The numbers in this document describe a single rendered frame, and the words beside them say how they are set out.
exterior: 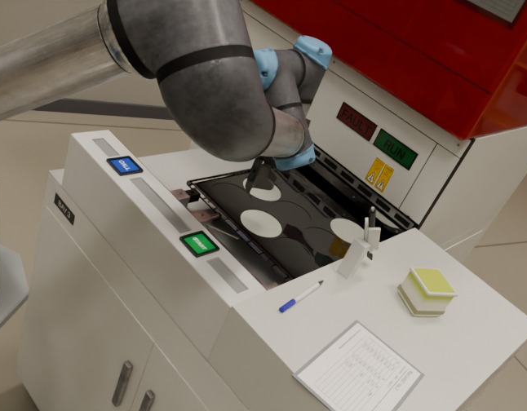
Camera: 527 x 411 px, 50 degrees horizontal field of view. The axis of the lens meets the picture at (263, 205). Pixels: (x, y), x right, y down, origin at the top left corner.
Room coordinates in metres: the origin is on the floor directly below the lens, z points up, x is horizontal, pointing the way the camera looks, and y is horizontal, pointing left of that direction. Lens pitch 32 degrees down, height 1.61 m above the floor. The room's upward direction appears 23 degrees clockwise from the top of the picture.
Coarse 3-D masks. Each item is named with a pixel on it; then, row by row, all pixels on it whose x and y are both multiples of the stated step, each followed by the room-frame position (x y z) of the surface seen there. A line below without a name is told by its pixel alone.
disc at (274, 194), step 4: (244, 180) 1.23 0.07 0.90; (244, 184) 1.21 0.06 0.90; (252, 188) 1.21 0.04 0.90; (256, 188) 1.22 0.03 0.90; (272, 188) 1.25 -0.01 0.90; (276, 188) 1.26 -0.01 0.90; (252, 192) 1.19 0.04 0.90; (256, 192) 1.20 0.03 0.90; (260, 192) 1.21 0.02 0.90; (264, 192) 1.21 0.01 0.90; (268, 192) 1.22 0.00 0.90; (272, 192) 1.23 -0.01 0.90; (276, 192) 1.24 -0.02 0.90; (280, 192) 1.25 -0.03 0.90; (256, 196) 1.18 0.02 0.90; (260, 196) 1.19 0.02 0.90; (264, 196) 1.20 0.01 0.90; (268, 196) 1.21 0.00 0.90; (272, 196) 1.22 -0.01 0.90; (276, 196) 1.22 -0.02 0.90; (280, 196) 1.23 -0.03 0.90; (264, 200) 1.18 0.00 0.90; (268, 200) 1.19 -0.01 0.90; (272, 200) 1.20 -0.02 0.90; (276, 200) 1.20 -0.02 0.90
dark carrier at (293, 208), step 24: (216, 192) 1.13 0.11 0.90; (240, 192) 1.17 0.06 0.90; (288, 192) 1.26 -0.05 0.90; (312, 192) 1.31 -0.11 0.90; (240, 216) 1.08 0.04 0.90; (288, 216) 1.16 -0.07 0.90; (312, 216) 1.20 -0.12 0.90; (336, 216) 1.25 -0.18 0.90; (264, 240) 1.03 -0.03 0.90; (288, 240) 1.06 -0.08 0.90; (312, 240) 1.10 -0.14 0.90; (336, 240) 1.15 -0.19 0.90; (288, 264) 0.98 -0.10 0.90; (312, 264) 1.01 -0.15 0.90
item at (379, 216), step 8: (312, 168) 1.41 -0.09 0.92; (320, 168) 1.40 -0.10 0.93; (328, 168) 1.40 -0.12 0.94; (328, 176) 1.38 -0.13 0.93; (336, 176) 1.37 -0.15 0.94; (336, 184) 1.36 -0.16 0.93; (344, 184) 1.35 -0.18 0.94; (344, 192) 1.34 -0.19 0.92; (352, 192) 1.33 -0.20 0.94; (352, 200) 1.33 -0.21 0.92; (360, 200) 1.32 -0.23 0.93; (368, 200) 1.32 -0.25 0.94; (368, 208) 1.30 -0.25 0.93; (376, 208) 1.29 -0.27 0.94; (376, 216) 1.28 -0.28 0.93; (384, 216) 1.27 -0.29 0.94; (384, 224) 1.27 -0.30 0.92; (392, 224) 1.25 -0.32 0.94; (392, 232) 1.25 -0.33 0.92; (400, 232) 1.24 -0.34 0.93
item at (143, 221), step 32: (96, 160) 0.97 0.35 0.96; (96, 192) 0.95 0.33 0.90; (128, 192) 0.91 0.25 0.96; (160, 192) 0.95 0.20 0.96; (96, 224) 0.94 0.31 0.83; (128, 224) 0.88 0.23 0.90; (160, 224) 0.85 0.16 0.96; (192, 224) 0.89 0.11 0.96; (128, 256) 0.87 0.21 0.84; (160, 256) 0.82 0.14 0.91; (192, 256) 0.80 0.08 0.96; (224, 256) 0.84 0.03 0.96; (160, 288) 0.81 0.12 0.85; (192, 288) 0.77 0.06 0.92; (224, 288) 0.76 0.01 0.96; (256, 288) 0.79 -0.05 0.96; (192, 320) 0.75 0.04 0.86; (224, 320) 0.72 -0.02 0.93
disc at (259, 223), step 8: (248, 216) 1.09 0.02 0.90; (256, 216) 1.10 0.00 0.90; (264, 216) 1.12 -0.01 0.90; (248, 224) 1.06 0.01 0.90; (256, 224) 1.07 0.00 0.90; (264, 224) 1.08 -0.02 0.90; (272, 224) 1.10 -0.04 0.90; (280, 224) 1.11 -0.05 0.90; (256, 232) 1.04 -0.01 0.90; (264, 232) 1.05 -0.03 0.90; (272, 232) 1.07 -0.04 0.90; (280, 232) 1.08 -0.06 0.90
